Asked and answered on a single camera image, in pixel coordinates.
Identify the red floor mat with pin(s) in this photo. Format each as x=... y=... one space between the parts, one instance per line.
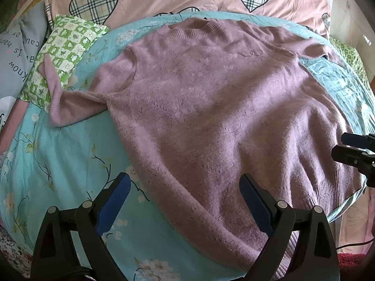
x=356 y=267

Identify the dark floral bed sheet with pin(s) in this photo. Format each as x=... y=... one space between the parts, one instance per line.
x=16 y=256

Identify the green white checkered pillow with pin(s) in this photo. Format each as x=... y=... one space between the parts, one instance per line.
x=66 y=45

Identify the mauve knit sweater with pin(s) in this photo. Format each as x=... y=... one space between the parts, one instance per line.
x=202 y=102

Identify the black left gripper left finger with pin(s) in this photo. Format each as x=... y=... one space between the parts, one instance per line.
x=69 y=244

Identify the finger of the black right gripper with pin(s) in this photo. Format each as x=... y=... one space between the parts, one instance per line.
x=359 y=141
x=353 y=157

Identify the grey text-print pillow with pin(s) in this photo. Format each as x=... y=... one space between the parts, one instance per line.
x=20 y=45

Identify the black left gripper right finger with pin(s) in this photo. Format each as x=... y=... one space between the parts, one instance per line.
x=314 y=257

